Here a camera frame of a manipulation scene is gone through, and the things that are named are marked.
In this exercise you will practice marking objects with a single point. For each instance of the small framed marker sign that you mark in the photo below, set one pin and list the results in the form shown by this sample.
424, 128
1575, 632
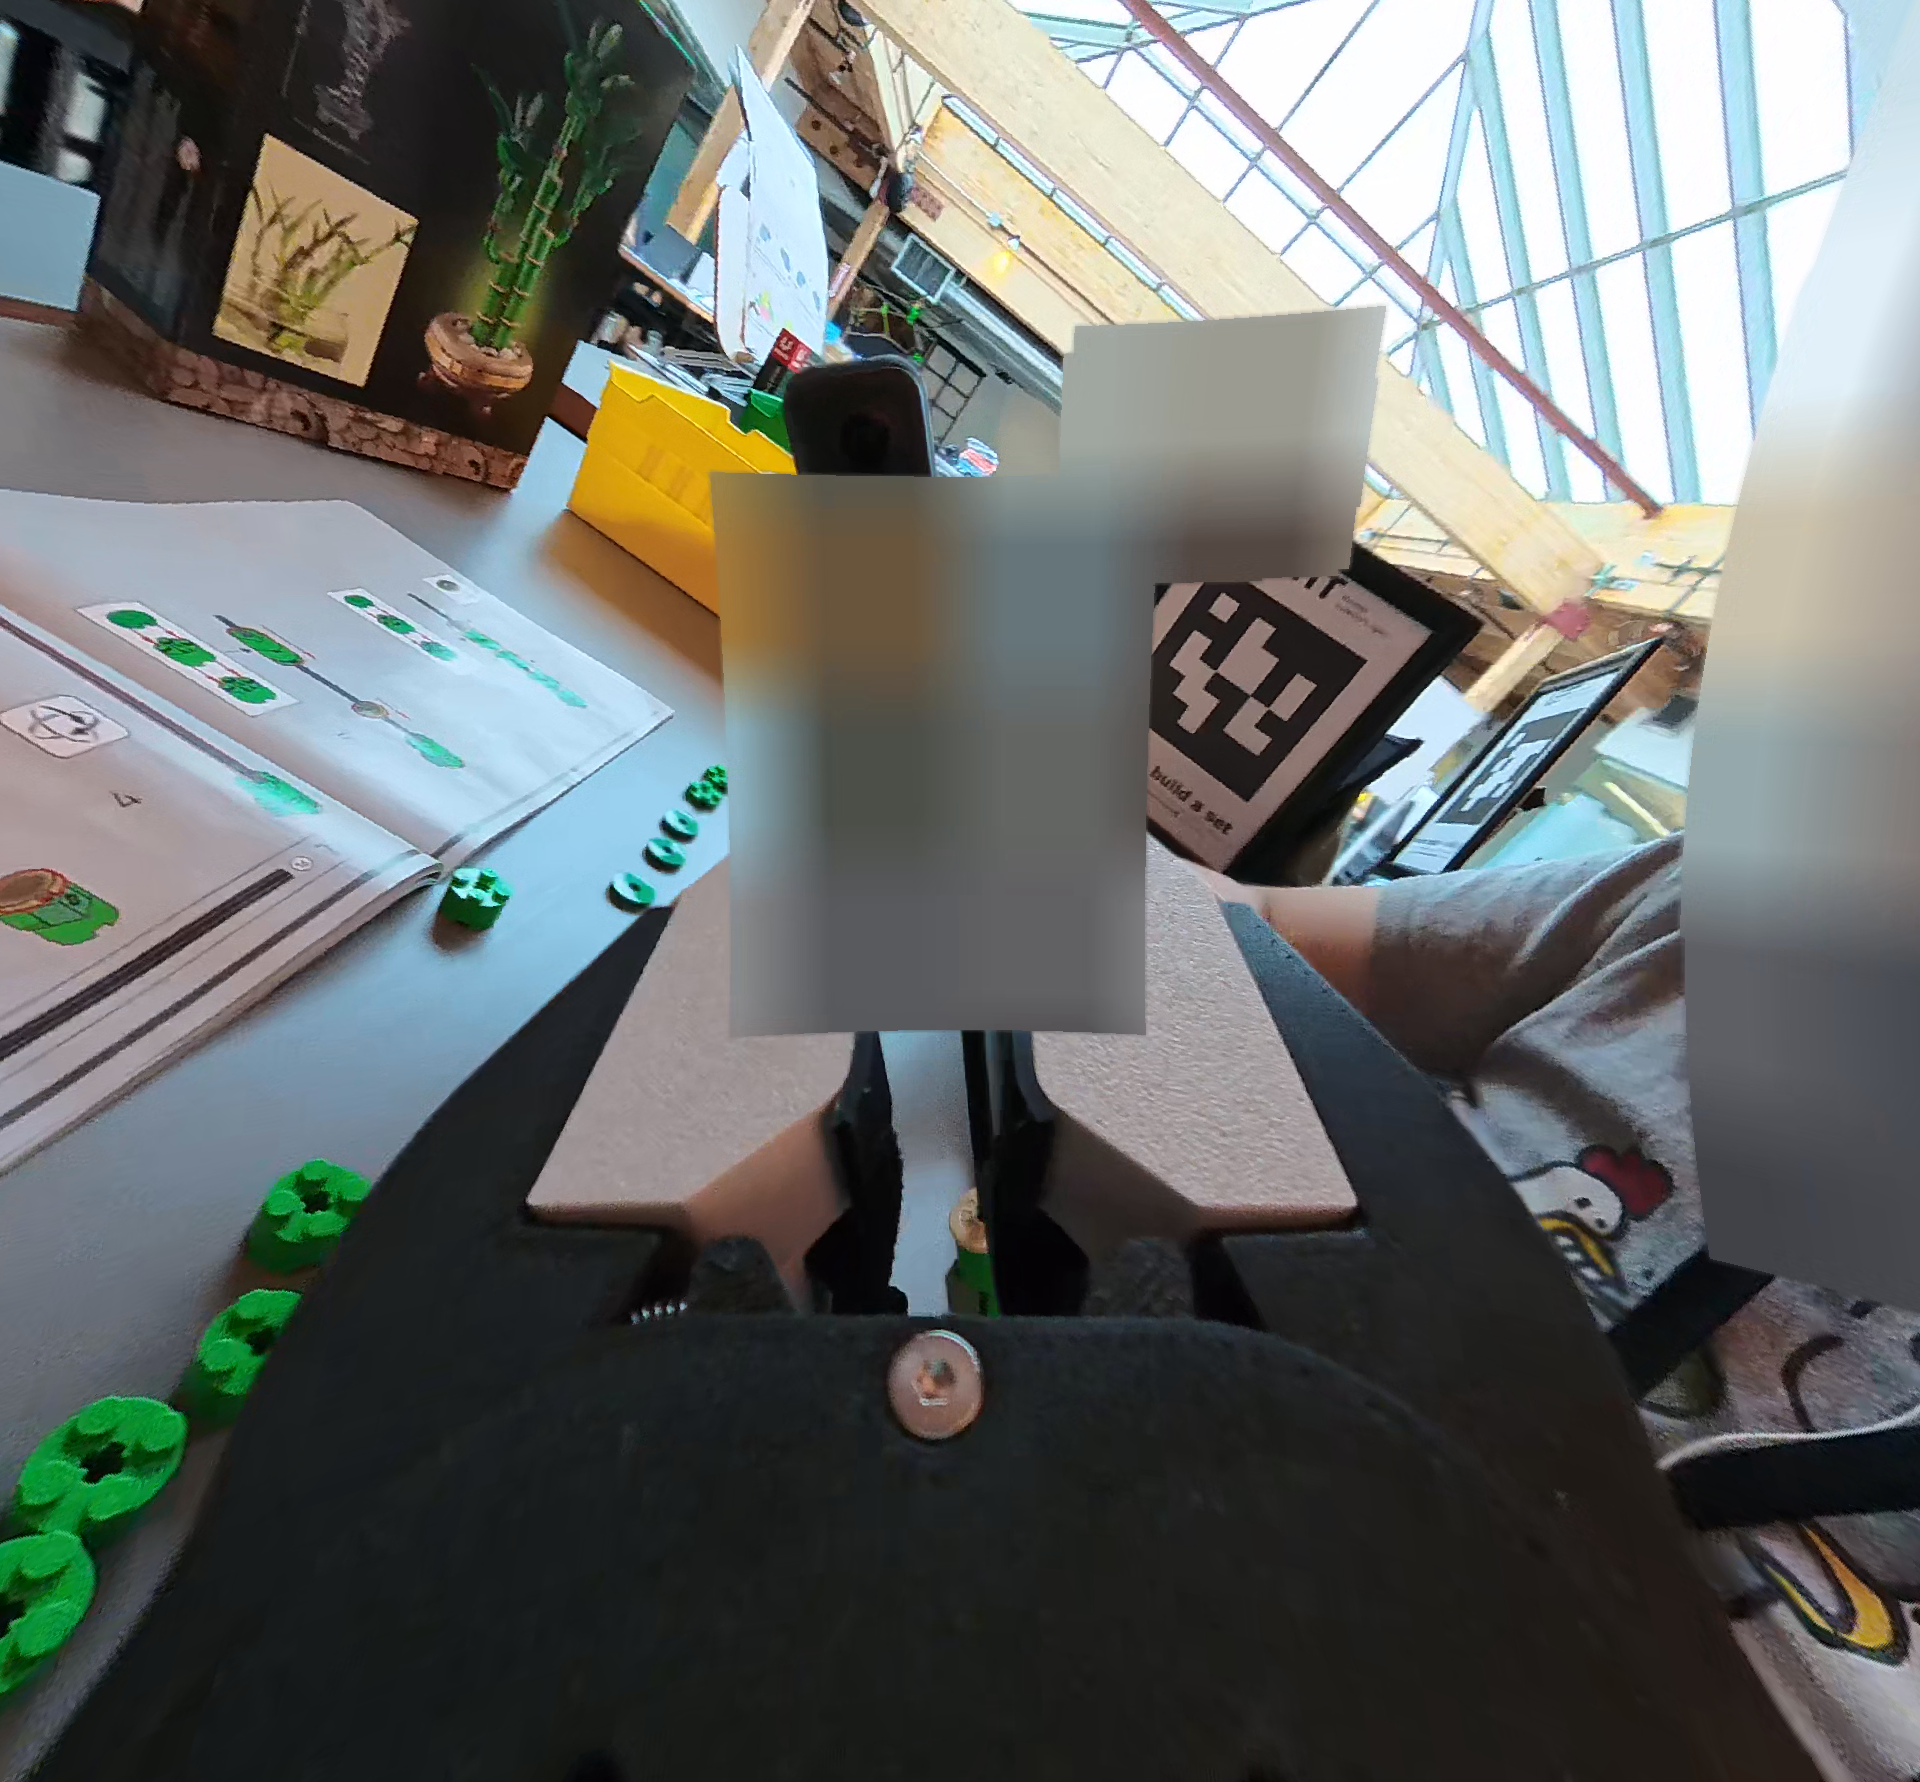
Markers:
1515, 762

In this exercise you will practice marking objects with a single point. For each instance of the green part in bin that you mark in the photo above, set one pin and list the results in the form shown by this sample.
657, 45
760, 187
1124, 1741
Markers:
763, 418

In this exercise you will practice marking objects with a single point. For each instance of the yellow plastic bin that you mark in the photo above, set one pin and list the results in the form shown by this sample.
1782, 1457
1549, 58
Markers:
646, 476

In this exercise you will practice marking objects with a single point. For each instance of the white hanging paper sheets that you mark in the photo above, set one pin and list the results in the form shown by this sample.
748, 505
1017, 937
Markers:
781, 207

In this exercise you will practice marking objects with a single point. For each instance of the person's right forearm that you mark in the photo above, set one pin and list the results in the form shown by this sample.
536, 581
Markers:
1321, 926

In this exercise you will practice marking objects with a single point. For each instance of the green studded round plate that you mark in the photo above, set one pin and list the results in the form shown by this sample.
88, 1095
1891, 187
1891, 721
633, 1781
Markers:
707, 786

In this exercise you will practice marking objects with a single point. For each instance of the open instruction booklet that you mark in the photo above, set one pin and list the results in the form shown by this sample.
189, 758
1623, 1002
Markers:
270, 792

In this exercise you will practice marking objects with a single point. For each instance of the black bamboo print box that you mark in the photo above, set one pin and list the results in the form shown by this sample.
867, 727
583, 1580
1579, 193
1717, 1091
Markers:
240, 58

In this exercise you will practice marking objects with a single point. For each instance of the grey printed t-shirt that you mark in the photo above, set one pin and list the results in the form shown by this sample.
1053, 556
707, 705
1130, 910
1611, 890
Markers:
1562, 1033

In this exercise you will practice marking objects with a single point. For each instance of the large green round brick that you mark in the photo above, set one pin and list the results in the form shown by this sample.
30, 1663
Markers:
41, 1610
309, 1216
96, 1465
240, 1355

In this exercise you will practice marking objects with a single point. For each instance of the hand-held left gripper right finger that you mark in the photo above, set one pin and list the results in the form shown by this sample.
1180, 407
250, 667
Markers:
1199, 1121

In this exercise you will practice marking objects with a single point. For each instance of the large framed marker sign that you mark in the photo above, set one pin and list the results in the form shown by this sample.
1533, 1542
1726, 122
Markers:
1259, 702

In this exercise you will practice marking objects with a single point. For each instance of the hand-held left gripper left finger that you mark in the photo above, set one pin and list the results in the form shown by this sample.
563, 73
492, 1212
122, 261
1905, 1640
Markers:
646, 1106

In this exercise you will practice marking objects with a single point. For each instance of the thin green round plate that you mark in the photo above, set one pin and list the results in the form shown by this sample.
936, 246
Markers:
681, 824
631, 890
663, 854

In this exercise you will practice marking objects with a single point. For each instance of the small green round brick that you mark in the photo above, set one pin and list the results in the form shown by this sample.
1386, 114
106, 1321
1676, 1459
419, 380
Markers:
475, 897

